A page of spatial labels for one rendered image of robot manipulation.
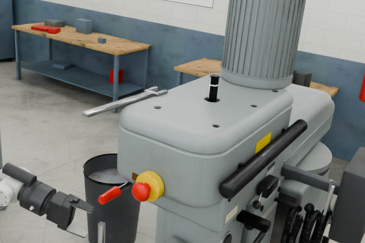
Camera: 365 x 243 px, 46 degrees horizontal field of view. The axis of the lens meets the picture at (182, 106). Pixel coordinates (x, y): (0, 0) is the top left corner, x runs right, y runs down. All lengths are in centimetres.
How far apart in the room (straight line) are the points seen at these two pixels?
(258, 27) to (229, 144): 38
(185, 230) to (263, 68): 45
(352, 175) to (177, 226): 46
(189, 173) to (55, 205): 57
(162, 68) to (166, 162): 552
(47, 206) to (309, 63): 438
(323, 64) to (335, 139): 92
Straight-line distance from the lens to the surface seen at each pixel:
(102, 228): 149
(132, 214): 334
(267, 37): 110
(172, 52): 618
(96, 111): 87
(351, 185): 118
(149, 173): 86
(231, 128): 86
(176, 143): 81
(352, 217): 121
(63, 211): 130
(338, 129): 543
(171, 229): 110
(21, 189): 135
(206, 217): 97
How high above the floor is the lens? 221
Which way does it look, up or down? 20 degrees down
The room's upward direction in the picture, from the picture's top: 5 degrees clockwise
